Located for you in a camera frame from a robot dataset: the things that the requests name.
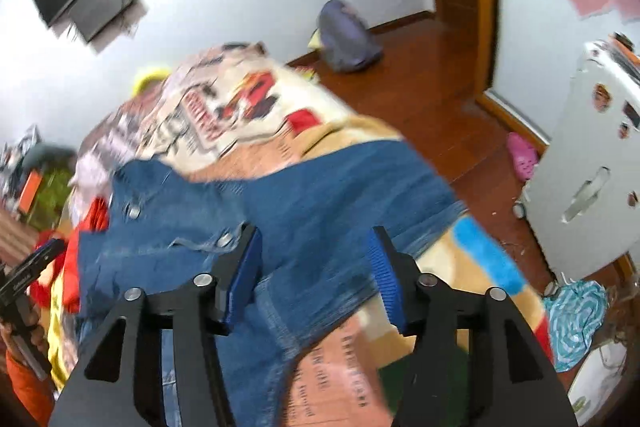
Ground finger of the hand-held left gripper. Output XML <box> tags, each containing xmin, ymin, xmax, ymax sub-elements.
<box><xmin>31</xmin><ymin>238</ymin><xmax>67</xmax><ymax>269</ymax></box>

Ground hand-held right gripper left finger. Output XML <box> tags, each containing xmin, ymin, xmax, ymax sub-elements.
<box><xmin>47</xmin><ymin>222</ymin><xmax>263</xmax><ymax>427</ymax></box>

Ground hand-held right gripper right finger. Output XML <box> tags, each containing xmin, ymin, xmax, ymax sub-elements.
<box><xmin>367</xmin><ymin>226</ymin><xmax>581</xmax><ymax>427</ymax></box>

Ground blue denim jeans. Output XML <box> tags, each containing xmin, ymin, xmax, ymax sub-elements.
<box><xmin>77</xmin><ymin>139</ymin><xmax>468</xmax><ymax>427</ymax></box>

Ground person's left hand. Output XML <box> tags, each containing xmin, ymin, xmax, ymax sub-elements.
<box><xmin>0</xmin><ymin>299</ymin><xmax>48</xmax><ymax>360</ymax></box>

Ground red plush cloth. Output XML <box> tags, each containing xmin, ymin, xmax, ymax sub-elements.
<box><xmin>29</xmin><ymin>229</ymin><xmax>82</xmax><ymax>314</ymax></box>

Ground green cloth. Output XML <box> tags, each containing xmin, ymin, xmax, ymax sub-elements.
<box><xmin>27</xmin><ymin>167</ymin><xmax>74</xmax><ymax>229</ymax></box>

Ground orange box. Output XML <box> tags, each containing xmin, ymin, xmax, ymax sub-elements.
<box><xmin>17</xmin><ymin>171</ymin><xmax>42</xmax><ymax>214</ymax></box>

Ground yellow cloth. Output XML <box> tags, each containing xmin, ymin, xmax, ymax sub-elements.
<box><xmin>47</xmin><ymin>274</ymin><xmax>82</xmax><ymax>390</ymax></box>

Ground grey pillow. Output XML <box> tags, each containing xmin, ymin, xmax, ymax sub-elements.
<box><xmin>20</xmin><ymin>144</ymin><xmax>79</xmax><ymax>171</ymax></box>

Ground pile of silver packets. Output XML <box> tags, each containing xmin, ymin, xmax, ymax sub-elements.
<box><xmin>0</xmin><ymin>124</ymin><xmax>42</xmax><ymax>194</ymax></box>

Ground printed blanket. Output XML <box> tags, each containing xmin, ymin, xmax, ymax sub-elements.
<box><xmin>67</xmin><ymin>42</ymin><xmax>556</xmax><ymax>427</ymax></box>

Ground pink slipper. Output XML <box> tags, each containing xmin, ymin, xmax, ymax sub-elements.
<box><xmin>506</xmin><ymin>132</ymin><xmax>539</xmax><ymax>182</ymax></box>

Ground teal patterned cloth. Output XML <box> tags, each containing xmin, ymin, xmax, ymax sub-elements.
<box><xmin>542</xmin><ymin>281</ymin><xmax>609</xmax><ymax>374</ymax></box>

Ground white cabinet with stickers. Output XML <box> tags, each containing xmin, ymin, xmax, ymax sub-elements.
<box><xmin>520</xmin><ymin>39</ymin><xmax>640</xmax><ymax>281</ymax></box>

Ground white plastic bag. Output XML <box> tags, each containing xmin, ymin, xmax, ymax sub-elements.
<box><xmin>567</xmin><ymin>341</ymin><xmax>629</xmax><ymax>426</ymax></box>

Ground purple bag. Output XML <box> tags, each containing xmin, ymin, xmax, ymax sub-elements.
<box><xmin>317</xmin><ymin>0</ymin><xmax>384</xmax><ymax>74</ymax></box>

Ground wooden door frame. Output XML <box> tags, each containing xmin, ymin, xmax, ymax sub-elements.
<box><xmin>417</xmin><ymin>0</ymin><xmax>552</xmax><ymax>154</ymax></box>

